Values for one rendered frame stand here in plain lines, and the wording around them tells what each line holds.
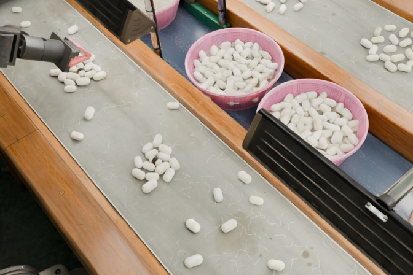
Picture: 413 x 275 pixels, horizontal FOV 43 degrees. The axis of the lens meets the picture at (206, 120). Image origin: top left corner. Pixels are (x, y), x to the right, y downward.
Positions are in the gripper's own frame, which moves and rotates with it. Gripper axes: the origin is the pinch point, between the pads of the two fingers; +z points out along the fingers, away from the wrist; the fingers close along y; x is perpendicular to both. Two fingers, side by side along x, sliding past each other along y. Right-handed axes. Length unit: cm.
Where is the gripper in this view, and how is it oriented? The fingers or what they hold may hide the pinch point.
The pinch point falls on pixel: (88, 56)
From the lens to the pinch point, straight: 140.4
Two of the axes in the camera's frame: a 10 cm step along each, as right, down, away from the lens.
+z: 6.4, 0.2, 7.7
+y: -6.3, -5.5, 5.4
